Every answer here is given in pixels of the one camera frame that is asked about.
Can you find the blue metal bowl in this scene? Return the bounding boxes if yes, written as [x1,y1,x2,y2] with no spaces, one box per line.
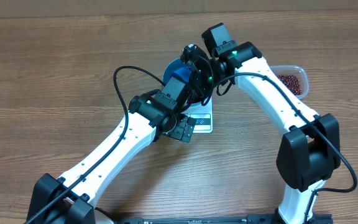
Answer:
[163,58,185,84]

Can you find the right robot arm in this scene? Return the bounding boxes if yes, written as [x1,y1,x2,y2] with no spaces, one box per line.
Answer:
[180,23,341,223]

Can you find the clear plastic food container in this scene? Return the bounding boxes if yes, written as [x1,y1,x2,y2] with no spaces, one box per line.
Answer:
[270,65,309,99]

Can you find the blue plastic measuring scoop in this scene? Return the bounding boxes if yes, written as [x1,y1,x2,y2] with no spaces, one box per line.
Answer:
[172,67,193,83]

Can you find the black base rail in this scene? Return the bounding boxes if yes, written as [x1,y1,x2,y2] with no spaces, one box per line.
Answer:
[113,214,334,224]

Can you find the red adzuki beans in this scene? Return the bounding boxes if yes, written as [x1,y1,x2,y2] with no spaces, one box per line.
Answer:
[278,75,301,95]

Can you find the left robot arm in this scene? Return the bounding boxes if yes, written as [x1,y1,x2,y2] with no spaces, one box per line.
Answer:
[26,76,195,224]

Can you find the red beans in bowl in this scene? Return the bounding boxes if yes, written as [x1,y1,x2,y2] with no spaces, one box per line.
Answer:
[185,65,198,105]

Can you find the white digital kitchen scale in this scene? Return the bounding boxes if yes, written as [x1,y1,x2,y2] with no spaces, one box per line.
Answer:
[183,99,213,134]

